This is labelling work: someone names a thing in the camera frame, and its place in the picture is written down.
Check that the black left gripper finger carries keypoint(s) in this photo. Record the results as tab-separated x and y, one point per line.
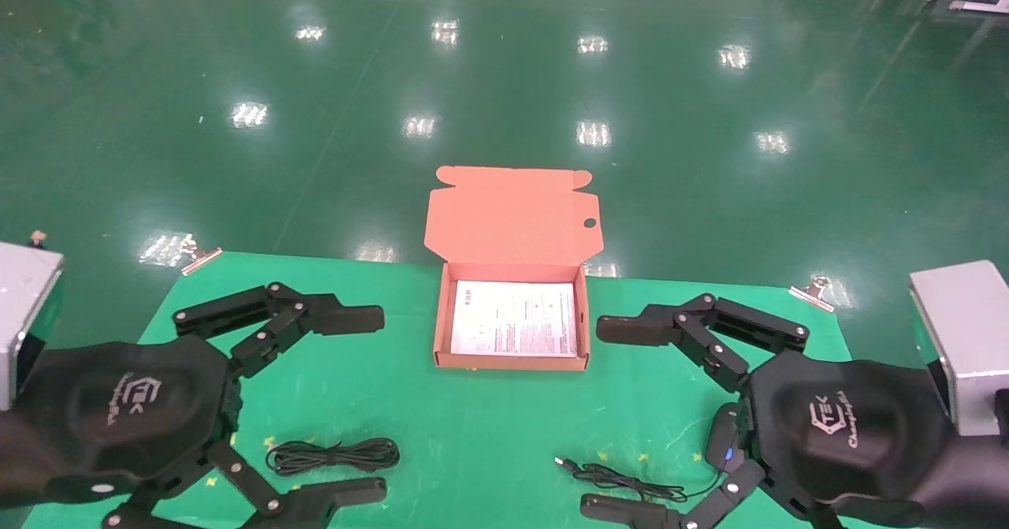
331	318
331	497

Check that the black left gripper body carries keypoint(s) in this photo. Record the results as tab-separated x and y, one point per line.
118	411

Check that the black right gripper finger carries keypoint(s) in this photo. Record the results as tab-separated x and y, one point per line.
631	328
623	511

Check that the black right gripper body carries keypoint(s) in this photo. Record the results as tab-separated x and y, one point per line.
843	426

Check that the orange cardboard box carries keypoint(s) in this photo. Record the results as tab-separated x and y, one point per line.
512	221

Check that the white printed leaflet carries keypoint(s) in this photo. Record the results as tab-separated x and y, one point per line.
512	318

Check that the metal cloth clip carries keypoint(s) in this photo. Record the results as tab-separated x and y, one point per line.
201	259
812	294

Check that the green table cloth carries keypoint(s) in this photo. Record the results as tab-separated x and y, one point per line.
473	426

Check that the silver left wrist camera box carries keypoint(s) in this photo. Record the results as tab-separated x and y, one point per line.
27	308

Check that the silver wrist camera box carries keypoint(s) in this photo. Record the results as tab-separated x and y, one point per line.
27	308
966	340

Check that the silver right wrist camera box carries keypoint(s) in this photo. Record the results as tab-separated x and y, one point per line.
966	340

